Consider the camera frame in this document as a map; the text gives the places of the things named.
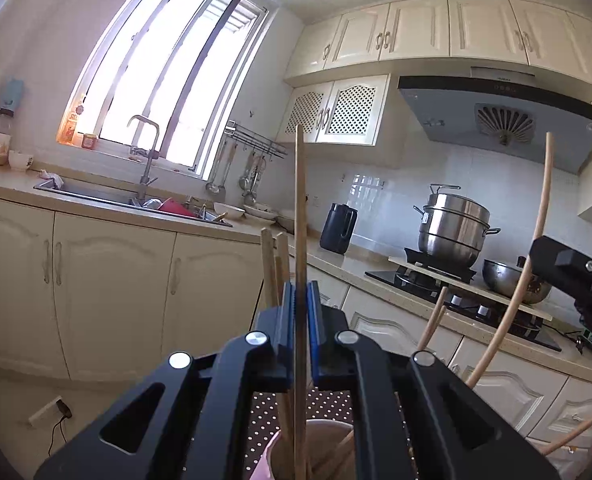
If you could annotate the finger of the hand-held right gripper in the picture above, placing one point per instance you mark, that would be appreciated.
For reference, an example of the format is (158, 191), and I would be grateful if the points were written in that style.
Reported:
(561, 265)

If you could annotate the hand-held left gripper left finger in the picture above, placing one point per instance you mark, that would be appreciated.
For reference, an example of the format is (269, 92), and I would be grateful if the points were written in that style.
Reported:
(290, 310)

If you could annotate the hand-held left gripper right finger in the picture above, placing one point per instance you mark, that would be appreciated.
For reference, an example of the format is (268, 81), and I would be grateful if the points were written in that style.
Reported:
(314, 315)

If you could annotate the long wooden chopstick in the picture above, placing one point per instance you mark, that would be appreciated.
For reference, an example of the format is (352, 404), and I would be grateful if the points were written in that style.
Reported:
(433, 320)
(300, 220)
(581, 429)
(268, 270)
(282, 260)

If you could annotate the long curved wooden utensil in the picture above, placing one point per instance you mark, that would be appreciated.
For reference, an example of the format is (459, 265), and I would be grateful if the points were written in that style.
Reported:
(538, 220)

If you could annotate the pink cup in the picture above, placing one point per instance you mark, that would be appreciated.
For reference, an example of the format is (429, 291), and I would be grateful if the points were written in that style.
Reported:
(322, 432)

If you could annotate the stainless steel bowl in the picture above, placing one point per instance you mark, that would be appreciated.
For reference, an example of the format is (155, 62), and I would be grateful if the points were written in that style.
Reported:
(506, 280)

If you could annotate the dark electric kettle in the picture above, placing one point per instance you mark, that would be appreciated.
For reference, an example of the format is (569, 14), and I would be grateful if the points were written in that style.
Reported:
(337, 230)

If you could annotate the stainless steel steamer pot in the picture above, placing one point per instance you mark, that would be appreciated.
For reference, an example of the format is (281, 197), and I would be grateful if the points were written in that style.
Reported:
(451, 230)

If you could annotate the black gas stove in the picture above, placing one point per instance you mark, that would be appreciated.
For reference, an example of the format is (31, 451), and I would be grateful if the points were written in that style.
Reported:
(426, 282)

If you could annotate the white bowl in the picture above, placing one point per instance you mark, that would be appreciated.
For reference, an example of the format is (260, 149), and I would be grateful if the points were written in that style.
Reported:
(228, 209)

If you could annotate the hanging metal spoon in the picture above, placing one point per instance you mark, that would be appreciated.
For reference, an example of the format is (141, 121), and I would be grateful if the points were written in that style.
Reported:
(248, 180)

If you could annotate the hanging metal spatula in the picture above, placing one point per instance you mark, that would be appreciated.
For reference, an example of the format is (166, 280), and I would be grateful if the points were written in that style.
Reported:
(261, 170)

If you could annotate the hanging metal ladle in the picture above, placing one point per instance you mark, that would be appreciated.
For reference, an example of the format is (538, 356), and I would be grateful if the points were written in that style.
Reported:
(214, 180)

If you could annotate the red basin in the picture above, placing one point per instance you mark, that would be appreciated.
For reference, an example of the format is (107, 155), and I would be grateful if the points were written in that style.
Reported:
(175, 206)

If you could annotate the grey range hood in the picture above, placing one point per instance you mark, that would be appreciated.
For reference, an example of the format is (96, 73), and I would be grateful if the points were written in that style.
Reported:
(501, 115)

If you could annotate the cream base cabinet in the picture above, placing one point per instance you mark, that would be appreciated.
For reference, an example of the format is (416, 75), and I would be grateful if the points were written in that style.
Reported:
(110, 285)

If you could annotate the metal faucet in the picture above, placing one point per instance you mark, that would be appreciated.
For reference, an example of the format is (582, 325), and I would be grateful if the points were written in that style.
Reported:
(148, 160)

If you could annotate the cream lattice upper cabinet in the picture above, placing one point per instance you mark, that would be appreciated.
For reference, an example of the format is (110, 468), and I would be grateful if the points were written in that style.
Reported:
(346, 110)

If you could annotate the stainless steel sink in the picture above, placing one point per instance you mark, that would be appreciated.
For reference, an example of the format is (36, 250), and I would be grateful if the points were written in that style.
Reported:
(90, 192)

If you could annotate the small red jar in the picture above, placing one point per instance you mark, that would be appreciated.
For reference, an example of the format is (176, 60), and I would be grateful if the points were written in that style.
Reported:
(89, 141)

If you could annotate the white power strip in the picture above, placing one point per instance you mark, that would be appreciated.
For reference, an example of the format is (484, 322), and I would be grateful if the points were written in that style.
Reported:
(43, 412)

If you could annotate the cream upper cabinets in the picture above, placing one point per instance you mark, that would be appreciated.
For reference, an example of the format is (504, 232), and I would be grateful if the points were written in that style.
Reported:
(426, 30)

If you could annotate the pink dish cloth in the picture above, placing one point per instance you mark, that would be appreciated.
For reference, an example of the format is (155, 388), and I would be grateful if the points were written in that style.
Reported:
(50, 176)

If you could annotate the white framed window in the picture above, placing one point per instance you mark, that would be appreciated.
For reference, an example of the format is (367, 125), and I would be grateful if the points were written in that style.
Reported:
(165, 60)

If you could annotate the orange bottle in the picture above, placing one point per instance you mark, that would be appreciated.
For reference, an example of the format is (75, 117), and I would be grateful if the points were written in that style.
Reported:
(69, 127)

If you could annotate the teal container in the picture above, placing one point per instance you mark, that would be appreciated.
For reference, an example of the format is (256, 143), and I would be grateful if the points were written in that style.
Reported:
(11, 94)

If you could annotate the white wall socket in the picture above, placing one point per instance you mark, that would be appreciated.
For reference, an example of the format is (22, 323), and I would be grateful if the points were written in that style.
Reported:
(316, 199)

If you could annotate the metal wall utensil rack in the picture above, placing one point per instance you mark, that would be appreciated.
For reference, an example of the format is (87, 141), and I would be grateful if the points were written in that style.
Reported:
(256, 140)

